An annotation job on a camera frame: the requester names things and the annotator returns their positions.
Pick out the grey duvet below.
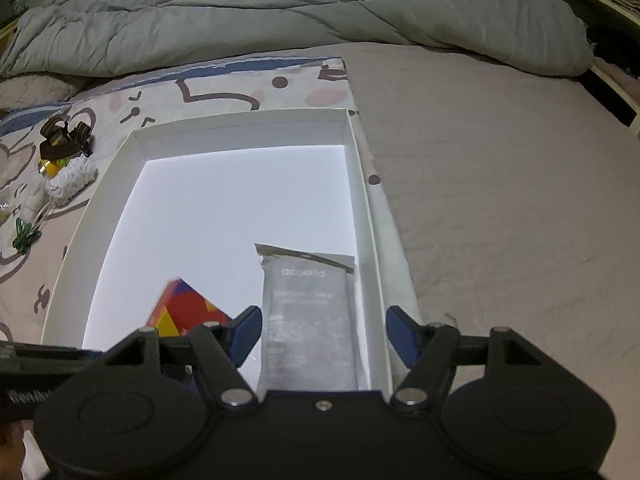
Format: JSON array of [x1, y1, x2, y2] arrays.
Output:
[[0, 0, 596, 80]]

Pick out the cream wooden shelf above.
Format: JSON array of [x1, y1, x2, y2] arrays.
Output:
[[582, 0, 640, 140]]

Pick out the colourful puzzle cube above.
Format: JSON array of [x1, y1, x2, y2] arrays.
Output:
[[145, 277, 232, 337]]

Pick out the grey foil packet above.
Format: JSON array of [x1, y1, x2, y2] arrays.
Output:
[[254, 242, 373, 393]]

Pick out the beige bed sheet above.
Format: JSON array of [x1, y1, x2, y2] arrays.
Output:
[[344, 40, 640, 480]]

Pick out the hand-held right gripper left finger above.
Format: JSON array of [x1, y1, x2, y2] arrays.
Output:
[[102, 305, 264, 412]]

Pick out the green hair tie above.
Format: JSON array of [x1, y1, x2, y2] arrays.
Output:
[[12, 217, 43, 251]]

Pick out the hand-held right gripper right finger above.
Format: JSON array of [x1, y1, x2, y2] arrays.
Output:
[[386, 305, 549, 414]]

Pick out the white cardboard box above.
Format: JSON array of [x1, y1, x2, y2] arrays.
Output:
[[42, 107, 423, 396]]

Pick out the white yarn bundle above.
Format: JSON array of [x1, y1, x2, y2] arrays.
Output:
[[45, 157, 98, 207]]

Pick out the printed blanket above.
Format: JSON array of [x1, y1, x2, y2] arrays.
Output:
[[0, 54, 423, 348]]

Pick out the beige pillow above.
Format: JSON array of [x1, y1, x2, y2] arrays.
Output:
[[0, 76, 83, 112]]

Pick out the brown hair clip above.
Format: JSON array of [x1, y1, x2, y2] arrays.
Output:
[[39, 116, 95, 160]]

